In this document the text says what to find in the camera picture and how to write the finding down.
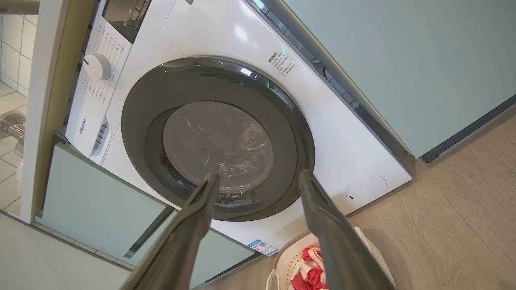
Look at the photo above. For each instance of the clear glass vessel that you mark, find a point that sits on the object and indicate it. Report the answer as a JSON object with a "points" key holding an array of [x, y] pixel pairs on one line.
{"points": [[12, 129]]}

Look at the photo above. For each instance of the round white filter cover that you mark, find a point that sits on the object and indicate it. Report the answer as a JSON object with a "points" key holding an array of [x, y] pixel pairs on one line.
{"points": [[366, 188]]}

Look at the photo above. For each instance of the red white-trimmed garment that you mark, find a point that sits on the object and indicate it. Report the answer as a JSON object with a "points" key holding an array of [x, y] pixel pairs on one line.
{"points": [[310, 274]]}

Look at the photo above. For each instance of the pale green tall cabinet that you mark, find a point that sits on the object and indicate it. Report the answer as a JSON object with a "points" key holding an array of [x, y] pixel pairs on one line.
{"points": [[403, 60]]}

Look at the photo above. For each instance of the washing machine display panel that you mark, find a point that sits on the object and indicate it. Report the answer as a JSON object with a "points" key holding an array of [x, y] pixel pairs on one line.
{"points": [[125, 16]]}

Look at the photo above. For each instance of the cream perforated laundry basket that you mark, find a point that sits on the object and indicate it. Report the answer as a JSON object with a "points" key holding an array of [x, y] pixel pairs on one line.
{"points": [[288, 262]]}

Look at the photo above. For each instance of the round dark washing machine door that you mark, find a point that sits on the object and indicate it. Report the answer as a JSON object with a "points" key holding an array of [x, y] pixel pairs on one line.
{"points": [[141, 121]]}

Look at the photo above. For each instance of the white round control knob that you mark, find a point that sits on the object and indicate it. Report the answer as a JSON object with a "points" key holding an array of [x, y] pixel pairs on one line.
{"points": [[96, 67]]}

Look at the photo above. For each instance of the white front-load washing machine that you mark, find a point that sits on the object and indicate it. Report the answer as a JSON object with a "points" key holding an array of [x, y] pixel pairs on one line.
{"points": [[193, 36]]}

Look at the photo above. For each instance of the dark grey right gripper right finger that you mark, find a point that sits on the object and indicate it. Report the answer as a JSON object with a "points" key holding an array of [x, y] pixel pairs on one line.
{"points": [[338, 249]]}

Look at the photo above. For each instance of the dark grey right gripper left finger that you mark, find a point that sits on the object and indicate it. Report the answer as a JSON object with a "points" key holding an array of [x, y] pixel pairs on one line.
{"points": [[181, 245]]}

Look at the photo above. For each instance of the blue energy label sticker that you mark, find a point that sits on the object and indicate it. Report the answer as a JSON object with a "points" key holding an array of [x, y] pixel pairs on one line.
{"points": [[263, 247]]}

